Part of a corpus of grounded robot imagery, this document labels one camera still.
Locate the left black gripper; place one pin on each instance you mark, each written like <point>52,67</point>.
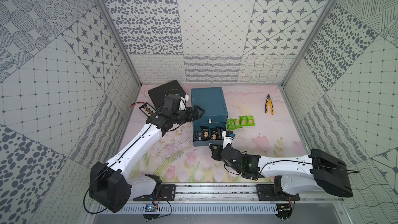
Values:
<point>189,113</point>

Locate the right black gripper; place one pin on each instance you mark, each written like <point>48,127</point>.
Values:
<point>215,154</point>

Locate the teal drawer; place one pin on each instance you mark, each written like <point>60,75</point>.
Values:
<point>206,143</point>

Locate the teal plastic drawer cabinet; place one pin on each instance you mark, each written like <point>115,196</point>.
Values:
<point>212,101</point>

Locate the green cookie packet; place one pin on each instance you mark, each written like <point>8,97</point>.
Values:
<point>250,121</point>
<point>243,121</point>
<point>230,124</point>
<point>237,123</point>

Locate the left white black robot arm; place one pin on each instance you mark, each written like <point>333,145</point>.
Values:
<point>109,184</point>

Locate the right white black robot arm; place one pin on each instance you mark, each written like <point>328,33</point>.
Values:
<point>312,172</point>

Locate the black snack packets in drawer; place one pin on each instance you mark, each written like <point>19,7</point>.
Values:
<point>208,134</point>

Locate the black plastic case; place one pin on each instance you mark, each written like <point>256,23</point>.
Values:
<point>158,94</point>

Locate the yellow black pliers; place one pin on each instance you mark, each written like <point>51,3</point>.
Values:
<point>269,105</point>

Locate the green circuit board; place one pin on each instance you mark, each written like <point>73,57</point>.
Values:
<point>150,208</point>

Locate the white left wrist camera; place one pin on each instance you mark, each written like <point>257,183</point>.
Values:
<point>183,102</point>

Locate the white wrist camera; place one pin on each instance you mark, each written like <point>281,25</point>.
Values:
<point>228,137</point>
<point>183,102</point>

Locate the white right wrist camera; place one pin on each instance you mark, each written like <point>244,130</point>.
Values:
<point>228,137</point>

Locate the aluminium mounting rail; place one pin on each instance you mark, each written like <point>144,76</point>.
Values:
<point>236,192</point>

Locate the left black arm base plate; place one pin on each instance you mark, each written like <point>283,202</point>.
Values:
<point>164,192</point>

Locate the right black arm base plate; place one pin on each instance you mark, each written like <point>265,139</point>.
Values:
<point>276,192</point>

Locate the white slotted cable duct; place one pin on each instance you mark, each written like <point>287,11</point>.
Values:
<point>204,208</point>

